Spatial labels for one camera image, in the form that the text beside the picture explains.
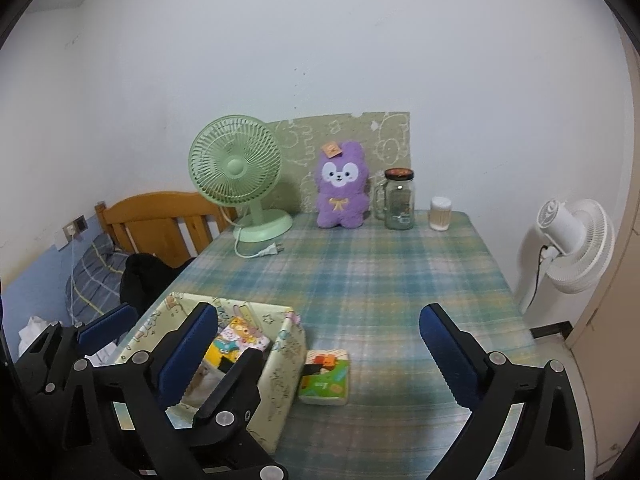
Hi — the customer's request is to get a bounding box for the green fan power cord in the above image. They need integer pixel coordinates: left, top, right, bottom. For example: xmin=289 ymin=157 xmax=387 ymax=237
xmin=233 ymin=227 xmax=285 ymax=261

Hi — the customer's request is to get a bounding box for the wall socket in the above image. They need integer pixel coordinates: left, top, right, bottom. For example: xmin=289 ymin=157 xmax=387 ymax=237
xmin=62 ymin=215 xmax=87 ymax=241

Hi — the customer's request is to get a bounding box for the cotton swab container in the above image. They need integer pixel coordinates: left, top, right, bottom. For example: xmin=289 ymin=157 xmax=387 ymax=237
xmin=429 ymin=196 xmax=453 ymax=232

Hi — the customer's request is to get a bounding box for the striped grey pillow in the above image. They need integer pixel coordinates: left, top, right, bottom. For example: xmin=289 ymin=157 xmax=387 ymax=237
xmin=65 ymin=234 xmax=131 ymax=323

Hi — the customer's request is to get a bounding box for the white standing fan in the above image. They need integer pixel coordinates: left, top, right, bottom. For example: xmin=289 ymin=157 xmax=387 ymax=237
xmin=517 ymin=198 xmax=616 ymax=342

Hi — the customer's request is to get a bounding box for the black fan cable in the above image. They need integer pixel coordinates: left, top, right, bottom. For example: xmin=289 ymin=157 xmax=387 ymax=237
xmin=531 ymin=244 xmax=556 ymax=306

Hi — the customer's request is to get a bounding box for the wooden bed headboard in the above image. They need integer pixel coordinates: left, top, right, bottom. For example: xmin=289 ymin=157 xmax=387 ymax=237
xmin=95 ymin=191 xmax=238 ymax=268

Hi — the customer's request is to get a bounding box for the pink cartoon print packet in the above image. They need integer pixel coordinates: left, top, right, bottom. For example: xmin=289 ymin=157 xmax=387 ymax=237
xmin=216 ymin=317 xmax=271 ymax=353

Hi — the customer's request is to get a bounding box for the black garment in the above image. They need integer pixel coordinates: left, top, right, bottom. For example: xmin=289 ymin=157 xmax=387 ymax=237
xmin=119 ymin=253 xmax=196 ymax=318

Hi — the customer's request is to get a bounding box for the purple plush toy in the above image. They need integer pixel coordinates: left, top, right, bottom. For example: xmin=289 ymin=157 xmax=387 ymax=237
xmin=315 ymin=141 xmax=371 ymax=231

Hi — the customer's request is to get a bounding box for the white crumpled cloth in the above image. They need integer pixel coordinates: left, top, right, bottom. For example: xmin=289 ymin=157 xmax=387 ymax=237
xmin=85 ymin=340 xmax=126 ymax=366
xmin=17 ymin=316 xmax=53 ymax=358

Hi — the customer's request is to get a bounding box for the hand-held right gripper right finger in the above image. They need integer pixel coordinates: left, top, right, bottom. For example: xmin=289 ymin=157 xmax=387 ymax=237
xmin=419 ymin=302 xmax=586 ymax=480

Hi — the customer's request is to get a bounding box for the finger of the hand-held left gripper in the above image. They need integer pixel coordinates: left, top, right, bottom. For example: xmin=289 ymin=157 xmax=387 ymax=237
xmin=20 ymin=302 xmax=140 ymax=392
xmin=191 ymin=347 xmax=287 ymax=480

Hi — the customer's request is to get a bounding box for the beige patterned wall panel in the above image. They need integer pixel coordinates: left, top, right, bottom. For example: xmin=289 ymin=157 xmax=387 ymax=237
xmin=270 ymin=111 xmax=412 ymax=213

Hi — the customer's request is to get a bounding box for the cartoon print storage box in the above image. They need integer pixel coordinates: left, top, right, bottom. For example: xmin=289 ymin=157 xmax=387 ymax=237
xmin=107 ymin=291 xmax=307 ymax=453

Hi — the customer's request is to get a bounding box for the yellow soft cloth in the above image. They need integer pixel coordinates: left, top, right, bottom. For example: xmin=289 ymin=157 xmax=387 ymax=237
xmin=205 ymin=340 xmax=241 ymax=368

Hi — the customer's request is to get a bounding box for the green desk fan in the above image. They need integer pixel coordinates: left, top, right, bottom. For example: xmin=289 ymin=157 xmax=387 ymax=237
xmin=188 ymin=114 xmax=293 ymax=242

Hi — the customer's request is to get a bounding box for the green tissue pack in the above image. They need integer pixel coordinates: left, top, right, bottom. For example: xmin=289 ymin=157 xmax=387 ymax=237
xmin=298 ymin=350 xmax=351 ymax=406

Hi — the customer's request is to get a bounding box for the glass jar mug with lid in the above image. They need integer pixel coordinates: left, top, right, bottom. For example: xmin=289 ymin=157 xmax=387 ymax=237
xmin=372 ymin=167 xmax=416 ymax=231

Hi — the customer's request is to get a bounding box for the plaid tablecloth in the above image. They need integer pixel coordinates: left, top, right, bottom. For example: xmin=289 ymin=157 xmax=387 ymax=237
xmin=107 ymin=210 xmax=546 ymax=480

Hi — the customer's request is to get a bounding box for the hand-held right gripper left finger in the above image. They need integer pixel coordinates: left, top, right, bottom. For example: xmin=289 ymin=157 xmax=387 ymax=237
xmin=60 ymin=301 xmax=219 ymax=480

